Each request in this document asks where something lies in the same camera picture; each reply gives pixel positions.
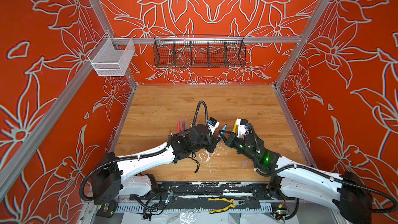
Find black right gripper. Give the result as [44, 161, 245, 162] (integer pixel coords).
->
[218, 129, 259, 163]

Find blue marker pen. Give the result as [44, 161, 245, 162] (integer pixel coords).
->
[219, 124, 227, 133]

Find pink highlighter pen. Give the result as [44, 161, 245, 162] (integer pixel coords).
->
[177, 119, 181, 133]

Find yellow highlighter pen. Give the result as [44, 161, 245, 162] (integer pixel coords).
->
[232, 122, 237, 132]

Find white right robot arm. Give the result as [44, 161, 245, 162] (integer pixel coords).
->
[219, 130, 398, 224]

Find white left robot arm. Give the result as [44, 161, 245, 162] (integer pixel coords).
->
[79, 119, 219, 205]

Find yellow black pliers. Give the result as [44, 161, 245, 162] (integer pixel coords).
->
[208, 198, 246, 214]

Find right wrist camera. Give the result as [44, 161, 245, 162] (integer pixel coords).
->
[235, 118, 248, 138]

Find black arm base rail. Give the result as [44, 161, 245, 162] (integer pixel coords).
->
[158, 181, 277, 200]

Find black wire wall basket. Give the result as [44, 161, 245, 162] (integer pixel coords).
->
[153, 35, 247, 68]

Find white wire mesh basket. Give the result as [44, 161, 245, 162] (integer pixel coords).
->
[87, 33, 136, 77]

